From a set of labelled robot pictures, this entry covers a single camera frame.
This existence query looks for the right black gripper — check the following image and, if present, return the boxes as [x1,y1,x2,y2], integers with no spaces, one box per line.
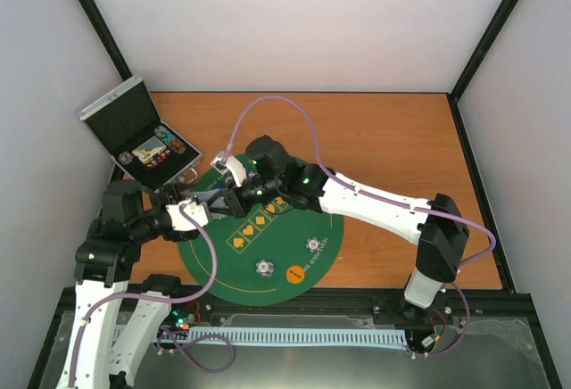
[209,176,283,219]

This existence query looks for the deck of playing cards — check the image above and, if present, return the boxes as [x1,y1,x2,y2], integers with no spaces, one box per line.
[190,189,231,219]

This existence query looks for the white blue chip stack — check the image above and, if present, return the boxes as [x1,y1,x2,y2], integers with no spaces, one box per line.
[306,238,322,253]
[255,259,275,277]

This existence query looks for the orange big blind button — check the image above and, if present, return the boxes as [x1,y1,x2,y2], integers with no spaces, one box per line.
[285,265,305,285]

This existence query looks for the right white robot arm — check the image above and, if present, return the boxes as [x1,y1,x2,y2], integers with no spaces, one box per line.
[211,136,469,310]

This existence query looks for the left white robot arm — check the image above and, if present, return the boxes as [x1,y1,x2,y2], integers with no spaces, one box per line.
[57,179,209,388]

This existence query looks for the red dice row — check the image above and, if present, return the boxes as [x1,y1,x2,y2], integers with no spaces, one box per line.
[145,150,171,169]

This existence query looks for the round green poker mat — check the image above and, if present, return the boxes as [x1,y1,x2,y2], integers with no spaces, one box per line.
[176,152,345,307]

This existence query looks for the boxed card deck in case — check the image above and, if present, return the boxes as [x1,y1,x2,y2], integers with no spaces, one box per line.
[132,137,167,164]

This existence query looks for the poker chips in case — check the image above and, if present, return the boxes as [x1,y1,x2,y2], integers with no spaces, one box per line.
[154,125,186,154]

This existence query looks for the aluminium poker case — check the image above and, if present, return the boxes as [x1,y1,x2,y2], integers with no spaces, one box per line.
[79,76,203,190]

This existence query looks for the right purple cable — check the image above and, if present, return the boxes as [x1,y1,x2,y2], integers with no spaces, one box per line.
[227,95,497,359]

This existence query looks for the purple cable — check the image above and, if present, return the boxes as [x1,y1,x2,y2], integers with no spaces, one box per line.
[227,95,497,359]
[66,199,236,389]

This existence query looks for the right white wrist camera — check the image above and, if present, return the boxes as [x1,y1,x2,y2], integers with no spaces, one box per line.
[211,152,248,187]

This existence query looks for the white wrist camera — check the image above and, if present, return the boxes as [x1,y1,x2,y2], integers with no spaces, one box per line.
[165,199,211,232]
[211,152,248,187]

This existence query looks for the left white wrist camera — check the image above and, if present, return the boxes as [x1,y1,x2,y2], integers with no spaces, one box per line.
[165,199,211,232]

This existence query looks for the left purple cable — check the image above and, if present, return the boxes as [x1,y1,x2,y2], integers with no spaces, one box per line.
[66,199,236,389]

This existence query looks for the light blue slotted cable duct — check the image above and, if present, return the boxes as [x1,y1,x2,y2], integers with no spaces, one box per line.
[175,327,407,350]

